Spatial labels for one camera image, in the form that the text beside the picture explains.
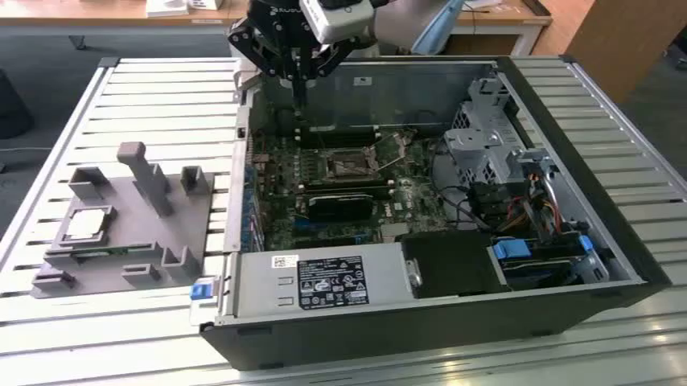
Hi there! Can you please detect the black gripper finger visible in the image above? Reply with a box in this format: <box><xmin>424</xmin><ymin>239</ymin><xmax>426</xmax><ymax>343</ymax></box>
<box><xmin>300</xmin><ymin>38</ymin><xmax>356</xmax><ymax>110</ymax></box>
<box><xmin>228</xmin><ymin>19</ymin><xmax>301</xmax><ymax>110</ymax></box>

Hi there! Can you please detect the metal socket cover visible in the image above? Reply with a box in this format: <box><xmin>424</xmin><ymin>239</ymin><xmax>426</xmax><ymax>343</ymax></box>
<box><xmin>364</xmin><ymin>128</ymin><xmax>418</xmax><ymax>175</ymax></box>

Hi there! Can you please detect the silver CPU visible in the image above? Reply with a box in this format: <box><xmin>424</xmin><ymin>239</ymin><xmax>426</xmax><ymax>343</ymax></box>
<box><xmin>62</xmin><ymin>208</ymin><xmax>112</xmax><ymax>241</ymax></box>

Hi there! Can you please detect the CPU socket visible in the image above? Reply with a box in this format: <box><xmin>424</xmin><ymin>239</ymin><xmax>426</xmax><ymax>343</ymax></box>
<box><xmin>321</xmin><ymin>147</ymin><xmax>386</xmax><ymax>183</ymax></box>

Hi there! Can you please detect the black RAM slot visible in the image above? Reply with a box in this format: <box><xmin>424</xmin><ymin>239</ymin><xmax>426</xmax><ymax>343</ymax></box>
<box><xmin>300</xmin><ymin>135</ymin><xmax>377</xmax><ymax>148</ymax></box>
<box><xmin>302</xmin><ymin>180</ymin><xmax>388</xmax><ymax>191</ymax></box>
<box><xmin>302</xmin><ymin>187</ymin><xmax>390</xmax><ymax>199</ymax></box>

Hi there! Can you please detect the white box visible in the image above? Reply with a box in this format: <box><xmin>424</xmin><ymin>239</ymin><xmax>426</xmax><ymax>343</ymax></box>
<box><xmin>145</xmin><ymin>0</ymin><xmax>192</xmax><ymax>18</ymax></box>

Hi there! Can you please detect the wooden desk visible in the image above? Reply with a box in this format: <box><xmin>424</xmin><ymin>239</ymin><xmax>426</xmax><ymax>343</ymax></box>
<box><xmin>0</xmin><ymin>0</ymin><xmax>553</xmax><ymax>57</ymax></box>

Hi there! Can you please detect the silver drive cage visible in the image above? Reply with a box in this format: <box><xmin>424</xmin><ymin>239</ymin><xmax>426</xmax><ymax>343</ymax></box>
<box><xmin>442</xmin><ymin>76</ymin><xmax>559</xmax><ymax>190</ymax></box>

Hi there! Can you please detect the black graphics card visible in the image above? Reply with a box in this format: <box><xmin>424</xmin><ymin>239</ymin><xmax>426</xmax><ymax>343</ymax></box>
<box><xmin>300</xmin><ymin>192</ymin><xmax>376</xmax><ymax>224</ymax></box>

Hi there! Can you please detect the green motherboard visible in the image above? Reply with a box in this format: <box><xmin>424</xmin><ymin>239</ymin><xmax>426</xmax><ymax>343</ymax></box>
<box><xmin>244</xmin><ymin>124</ymin><xmax>457</xmax><ymax>253</ymax></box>

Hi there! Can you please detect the grey parts rack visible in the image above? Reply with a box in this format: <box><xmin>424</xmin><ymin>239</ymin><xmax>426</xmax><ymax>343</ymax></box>
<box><xmin>29</xmin><ymin>141</ymin><xmax>217</xmax><ymax>301</ymax></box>

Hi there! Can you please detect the wooden cabinet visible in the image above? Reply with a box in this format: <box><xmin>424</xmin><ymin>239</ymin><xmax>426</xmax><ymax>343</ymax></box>
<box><xmin>528</xmin><ymin>0</ymin><xmax>687</xmax><ymax>106</ymax></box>

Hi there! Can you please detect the black plastic bay cover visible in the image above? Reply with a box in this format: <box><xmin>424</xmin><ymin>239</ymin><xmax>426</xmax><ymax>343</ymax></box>
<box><xmin>398</xmin><ymin>232</ymin><xmax>511</xmax><ymax>299</ymax></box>

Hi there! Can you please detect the green RAM stick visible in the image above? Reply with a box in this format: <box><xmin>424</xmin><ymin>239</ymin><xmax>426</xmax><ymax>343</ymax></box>
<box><xmin>68</xmin><ymin>247</ymin><xmax>133</xmax><ymax>259</ymax></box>

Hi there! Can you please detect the silver power supply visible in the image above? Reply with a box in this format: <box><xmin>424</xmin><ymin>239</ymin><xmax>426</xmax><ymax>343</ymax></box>
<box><xmin>213</xmin><ymin>248</ymin><xmax>417</xmax><ymax>326</ymax></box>

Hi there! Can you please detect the hard disk in blue carrier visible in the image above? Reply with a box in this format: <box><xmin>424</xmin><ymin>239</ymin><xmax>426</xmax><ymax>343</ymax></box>
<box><xmin>491</xmin><ymin>235</ymin><xmax>596</xmax><ymax>290</ymax></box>

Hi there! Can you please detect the black PC case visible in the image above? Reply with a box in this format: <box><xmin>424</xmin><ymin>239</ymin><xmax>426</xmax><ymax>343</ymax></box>
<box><xmin>188</xmin><ymin>55</ymin><xmax>673</xmax><ymax>372</ymax></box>

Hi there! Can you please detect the black cable bundle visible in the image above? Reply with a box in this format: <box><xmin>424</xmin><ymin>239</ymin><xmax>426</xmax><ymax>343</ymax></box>
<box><xmin>430</xmin><ymin>136</ymin><xmax>492</xmax><ymax>236</ymax></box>

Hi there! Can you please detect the coloured power wire bundle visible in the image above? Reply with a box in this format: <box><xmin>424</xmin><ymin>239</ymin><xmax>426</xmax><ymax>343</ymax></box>
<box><xmin>496</xmin><ymin>172</ymin><xmax>565</xmax><ymax>240</ymax></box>

